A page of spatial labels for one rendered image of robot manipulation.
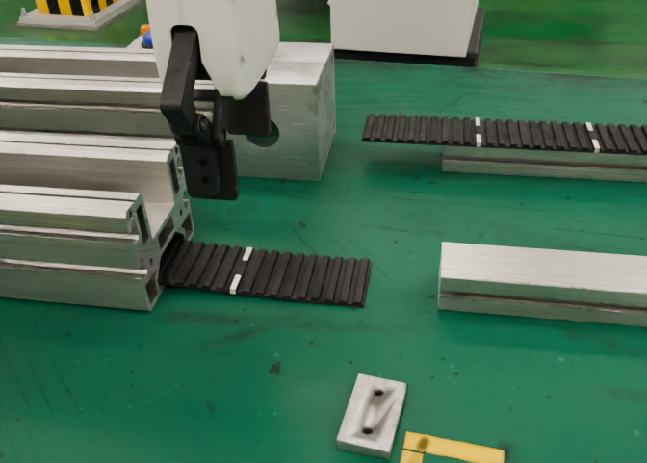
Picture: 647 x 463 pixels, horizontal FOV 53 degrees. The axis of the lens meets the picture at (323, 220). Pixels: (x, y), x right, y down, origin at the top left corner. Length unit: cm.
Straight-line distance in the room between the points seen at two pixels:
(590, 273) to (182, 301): 28
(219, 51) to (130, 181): 18
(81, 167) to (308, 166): 20
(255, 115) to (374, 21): 44
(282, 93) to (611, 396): 34
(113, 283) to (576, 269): 31
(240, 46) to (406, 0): 53
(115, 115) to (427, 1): 43
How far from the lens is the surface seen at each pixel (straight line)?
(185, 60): 35
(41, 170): 54
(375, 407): 39
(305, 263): 50
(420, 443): 39
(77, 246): 47
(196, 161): 39
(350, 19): 89
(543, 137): 62
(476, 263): 46
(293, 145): 59
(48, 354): 48
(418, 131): 62
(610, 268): 48
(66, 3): 390
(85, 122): 65
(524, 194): 60
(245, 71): 37
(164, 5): 36
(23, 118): 68
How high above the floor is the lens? 109
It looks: 35 degrees down
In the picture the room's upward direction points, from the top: 2 degrees counter-clockwise
